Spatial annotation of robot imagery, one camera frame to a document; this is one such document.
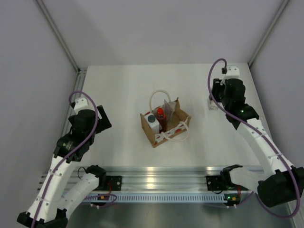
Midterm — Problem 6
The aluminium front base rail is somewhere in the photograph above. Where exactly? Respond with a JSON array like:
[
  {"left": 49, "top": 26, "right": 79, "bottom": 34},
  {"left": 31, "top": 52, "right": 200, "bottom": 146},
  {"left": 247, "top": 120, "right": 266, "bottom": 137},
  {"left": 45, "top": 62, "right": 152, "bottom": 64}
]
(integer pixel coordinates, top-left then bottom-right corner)
[{"left": 40, "top": 166, "right": 295, "bottom": 194}]

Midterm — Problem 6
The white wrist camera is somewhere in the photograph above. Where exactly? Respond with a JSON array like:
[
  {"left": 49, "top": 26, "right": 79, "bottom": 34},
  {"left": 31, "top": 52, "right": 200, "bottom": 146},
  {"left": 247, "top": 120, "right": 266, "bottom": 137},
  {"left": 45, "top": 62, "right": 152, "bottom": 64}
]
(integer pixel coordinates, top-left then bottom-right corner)
[
  {"left": 220, "top": 65, "right": 240, "bottom": 85},
  {"left": 73, "top": 97, "right": 89, "bottom": 114}
]

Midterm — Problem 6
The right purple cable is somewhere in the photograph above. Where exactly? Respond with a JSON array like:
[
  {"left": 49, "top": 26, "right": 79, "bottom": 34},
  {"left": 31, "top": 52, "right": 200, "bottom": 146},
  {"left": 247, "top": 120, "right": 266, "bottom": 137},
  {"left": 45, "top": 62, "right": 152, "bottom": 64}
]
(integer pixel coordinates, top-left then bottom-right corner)
[{"left": 208, "top": 58, "right": 300, "bottom": 218}]

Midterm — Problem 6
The aluminium frame post right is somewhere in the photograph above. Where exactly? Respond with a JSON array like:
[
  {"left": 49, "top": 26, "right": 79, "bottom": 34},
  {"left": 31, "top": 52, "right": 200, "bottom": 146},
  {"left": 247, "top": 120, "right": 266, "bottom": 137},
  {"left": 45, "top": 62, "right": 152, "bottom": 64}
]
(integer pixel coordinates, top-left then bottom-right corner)
[{"left": 247, "top": 0, "right": 291, "bottom": 68}]

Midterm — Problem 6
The clear bottle grey cap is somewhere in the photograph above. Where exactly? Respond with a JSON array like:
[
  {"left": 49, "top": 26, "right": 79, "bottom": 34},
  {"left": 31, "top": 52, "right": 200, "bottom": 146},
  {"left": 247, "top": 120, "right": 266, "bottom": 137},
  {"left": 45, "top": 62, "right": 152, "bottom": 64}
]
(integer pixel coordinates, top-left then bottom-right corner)
[{"left": 207, "top": 95, "right": 218, "bottom": 111}]

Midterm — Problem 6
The silver tube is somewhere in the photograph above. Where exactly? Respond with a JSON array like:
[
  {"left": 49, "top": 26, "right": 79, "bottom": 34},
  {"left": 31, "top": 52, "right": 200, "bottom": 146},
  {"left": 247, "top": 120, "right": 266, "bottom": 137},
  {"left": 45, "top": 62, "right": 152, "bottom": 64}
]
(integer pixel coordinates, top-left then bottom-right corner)
[{"left": 163, "top": 100, "right": 176, "bottom": 123}]

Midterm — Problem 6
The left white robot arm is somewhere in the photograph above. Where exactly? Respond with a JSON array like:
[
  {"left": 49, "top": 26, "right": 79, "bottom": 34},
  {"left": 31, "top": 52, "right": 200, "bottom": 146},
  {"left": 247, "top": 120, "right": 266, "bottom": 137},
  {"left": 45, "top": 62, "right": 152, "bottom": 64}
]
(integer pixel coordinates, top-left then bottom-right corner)
[{"left": 17, "top": 105, "right": 112, "bottom": 228}]

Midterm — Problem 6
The red bottle red cap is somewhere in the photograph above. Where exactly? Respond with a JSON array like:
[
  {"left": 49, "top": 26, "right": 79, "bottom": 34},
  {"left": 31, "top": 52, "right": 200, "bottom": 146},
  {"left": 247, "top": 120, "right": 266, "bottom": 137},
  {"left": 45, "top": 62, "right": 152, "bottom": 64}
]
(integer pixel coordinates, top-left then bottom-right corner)
[{"left": 155, "top": 107, "right": 167, "bottom": 133}]

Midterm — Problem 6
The white slotted cable duct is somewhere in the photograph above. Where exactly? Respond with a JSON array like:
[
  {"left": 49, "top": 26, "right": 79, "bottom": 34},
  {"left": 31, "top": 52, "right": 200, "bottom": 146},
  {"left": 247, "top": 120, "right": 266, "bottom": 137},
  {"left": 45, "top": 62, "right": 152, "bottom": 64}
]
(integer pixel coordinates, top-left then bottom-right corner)
[{"left": 83, "top": 193, "right": 230, "bottom": 203}]

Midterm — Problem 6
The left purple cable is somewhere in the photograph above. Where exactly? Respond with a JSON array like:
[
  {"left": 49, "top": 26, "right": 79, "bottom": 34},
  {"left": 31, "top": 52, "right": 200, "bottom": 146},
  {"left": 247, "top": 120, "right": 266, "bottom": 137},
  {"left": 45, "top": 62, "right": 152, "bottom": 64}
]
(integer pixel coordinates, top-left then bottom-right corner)
[{"left": 30, "top": 91, "right": 99, "bottom": 228}]

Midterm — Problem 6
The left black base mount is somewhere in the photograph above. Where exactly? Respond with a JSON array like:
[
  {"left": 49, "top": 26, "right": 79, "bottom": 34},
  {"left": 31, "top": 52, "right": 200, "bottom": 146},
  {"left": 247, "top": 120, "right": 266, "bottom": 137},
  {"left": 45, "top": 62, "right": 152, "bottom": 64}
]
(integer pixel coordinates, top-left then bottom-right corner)
[{"left": 104, "top": 176, "right": 123, "bottom": 192}]

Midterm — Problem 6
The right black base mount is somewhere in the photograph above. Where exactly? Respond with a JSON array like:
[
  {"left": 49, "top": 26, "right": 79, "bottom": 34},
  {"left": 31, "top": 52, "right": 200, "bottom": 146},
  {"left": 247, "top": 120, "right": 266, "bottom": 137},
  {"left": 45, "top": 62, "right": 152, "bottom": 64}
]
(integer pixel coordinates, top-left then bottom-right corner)
[{"left": 206, "top": 175, "right": 226, "bottom": 194}]

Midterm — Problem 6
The purple cable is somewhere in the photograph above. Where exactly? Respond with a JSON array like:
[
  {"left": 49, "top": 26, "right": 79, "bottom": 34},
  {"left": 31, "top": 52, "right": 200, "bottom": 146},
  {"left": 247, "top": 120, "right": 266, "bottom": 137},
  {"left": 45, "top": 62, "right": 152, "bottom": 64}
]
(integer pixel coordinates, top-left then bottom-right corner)
[
  {"left": 30, "top": 91, "right": 99, "bottom": 228},
  {"left": 208, "top": 58, "right": 300, "bottom": 218}
]

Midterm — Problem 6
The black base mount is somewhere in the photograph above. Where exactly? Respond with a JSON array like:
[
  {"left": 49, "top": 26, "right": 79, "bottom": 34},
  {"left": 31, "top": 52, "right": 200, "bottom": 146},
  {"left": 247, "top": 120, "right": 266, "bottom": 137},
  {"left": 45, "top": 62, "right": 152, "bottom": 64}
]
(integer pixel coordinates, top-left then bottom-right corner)
[
  {"left": 104, "top": 176, "right": 123, "bottom": 192},
  {"left": 206, "top": 175, "right": 226, "bottom": 194}
]

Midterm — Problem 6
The aluminium frame rail left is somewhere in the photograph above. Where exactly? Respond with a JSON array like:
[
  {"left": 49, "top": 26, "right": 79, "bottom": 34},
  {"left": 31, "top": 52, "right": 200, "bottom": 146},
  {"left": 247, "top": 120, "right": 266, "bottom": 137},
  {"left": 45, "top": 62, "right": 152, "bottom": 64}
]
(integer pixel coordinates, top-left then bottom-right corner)
[{"left": 34, "top": 0, "right": 86, "bottom": 142}]

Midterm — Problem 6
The white bottle grey cap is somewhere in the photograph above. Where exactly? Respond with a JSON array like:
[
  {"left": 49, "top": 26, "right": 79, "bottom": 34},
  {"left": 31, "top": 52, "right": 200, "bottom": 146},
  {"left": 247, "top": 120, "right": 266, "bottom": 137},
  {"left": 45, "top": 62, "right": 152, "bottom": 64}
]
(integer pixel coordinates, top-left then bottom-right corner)
[{"left": 144, "top": 113, "right": 161, "bottom": 134}]

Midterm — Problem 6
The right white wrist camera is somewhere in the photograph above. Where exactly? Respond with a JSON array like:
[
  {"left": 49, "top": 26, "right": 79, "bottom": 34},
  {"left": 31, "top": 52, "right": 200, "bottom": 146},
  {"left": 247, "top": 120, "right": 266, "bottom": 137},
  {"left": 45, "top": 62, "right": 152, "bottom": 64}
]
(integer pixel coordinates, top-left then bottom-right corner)
[{"left": 220, "top": 65, "right": 240, "bottom": 85}]

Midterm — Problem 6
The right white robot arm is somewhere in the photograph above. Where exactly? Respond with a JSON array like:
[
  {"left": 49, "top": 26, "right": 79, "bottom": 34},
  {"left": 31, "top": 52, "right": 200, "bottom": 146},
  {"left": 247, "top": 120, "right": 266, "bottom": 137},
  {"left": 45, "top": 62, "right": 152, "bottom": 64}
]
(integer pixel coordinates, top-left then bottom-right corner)
[{"left": 210, "top": 78, "right": 304, "bottom": 208}]

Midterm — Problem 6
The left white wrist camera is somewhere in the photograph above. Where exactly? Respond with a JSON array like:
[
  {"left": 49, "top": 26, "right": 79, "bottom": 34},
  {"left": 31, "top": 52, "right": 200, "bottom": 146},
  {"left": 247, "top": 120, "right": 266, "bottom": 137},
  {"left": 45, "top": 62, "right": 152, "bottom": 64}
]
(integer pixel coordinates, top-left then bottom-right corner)
[{"left": 73, "top": 97, "right": 89, "bottom": 114}]

